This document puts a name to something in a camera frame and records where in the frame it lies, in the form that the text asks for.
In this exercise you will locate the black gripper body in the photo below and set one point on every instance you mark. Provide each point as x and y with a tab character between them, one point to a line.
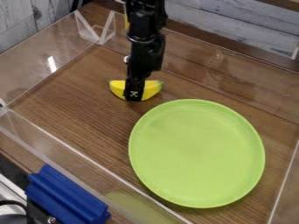
146	18

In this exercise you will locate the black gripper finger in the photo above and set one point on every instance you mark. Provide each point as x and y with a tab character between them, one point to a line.
134	90

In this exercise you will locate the yellow toy banana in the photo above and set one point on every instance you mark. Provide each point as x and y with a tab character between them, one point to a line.
152	87

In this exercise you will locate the green plate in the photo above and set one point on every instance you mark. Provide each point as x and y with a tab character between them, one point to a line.
196	153

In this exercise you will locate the yellow blue labelled can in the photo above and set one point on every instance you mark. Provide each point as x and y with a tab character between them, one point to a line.
126	20

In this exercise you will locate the blue plastic clamp block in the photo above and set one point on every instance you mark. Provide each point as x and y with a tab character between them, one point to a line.
71	204

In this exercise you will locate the clear acrylic triangular bracket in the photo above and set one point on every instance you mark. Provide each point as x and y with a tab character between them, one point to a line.
95	33

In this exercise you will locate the clear acrylic enclosure wall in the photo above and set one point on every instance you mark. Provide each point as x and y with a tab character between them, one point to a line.
35	148

